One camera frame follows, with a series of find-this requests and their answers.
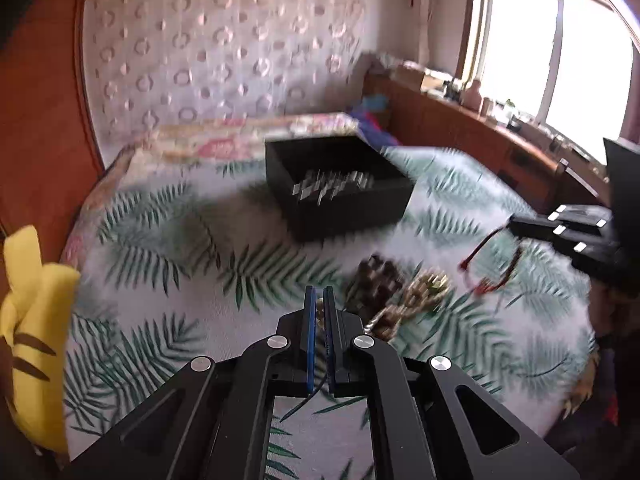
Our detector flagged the floral quilt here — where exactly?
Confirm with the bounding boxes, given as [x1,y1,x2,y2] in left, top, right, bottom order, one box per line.
[60,113,360,270]

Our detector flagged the circle patterned curtain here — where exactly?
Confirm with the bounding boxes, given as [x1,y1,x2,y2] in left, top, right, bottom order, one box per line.
[81,0,417,162]

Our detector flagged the silver flower hair comb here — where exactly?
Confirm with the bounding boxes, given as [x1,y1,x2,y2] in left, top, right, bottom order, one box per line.
[291,170,375,206]

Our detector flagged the wooden side cabinet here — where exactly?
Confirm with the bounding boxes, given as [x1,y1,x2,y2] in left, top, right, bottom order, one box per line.
[363,73,610,212]

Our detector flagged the cardboard box on cabinet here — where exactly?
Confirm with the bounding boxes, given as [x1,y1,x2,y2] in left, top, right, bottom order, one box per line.
[393,63,452,92]

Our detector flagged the blue folded blanket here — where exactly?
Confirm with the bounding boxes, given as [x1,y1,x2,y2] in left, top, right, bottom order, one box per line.
[348,93,399,150]

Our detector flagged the red cord bracelet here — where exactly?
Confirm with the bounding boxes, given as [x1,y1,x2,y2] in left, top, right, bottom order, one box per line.
[458,226,525,297]

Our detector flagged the white bottle on cabinet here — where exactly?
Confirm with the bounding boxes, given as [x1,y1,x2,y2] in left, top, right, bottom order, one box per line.
[460,78,483,113]

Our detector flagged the yellow plush toy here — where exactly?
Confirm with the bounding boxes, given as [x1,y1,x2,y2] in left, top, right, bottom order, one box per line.
[1,226,80,455]

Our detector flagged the black jewelry box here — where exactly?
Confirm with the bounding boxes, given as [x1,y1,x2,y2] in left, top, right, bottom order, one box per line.
[265,136,414,243]

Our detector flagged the brown wooden bead bracelet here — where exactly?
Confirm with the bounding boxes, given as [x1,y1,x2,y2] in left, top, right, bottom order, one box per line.
[344,253,407,313]

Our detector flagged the palm leaf bedspread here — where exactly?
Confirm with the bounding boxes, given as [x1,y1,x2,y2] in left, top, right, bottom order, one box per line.
[64,148,594,460]

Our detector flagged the small pearl strand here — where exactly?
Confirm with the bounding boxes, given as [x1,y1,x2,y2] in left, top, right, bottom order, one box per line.
[364,270,451,341]

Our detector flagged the red wooden wardrobe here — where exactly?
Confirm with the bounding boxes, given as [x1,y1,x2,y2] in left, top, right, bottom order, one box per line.
[1,0,104,255]

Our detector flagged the window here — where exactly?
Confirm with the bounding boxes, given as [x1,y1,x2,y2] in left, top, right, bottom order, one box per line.
[461,0,639,164]

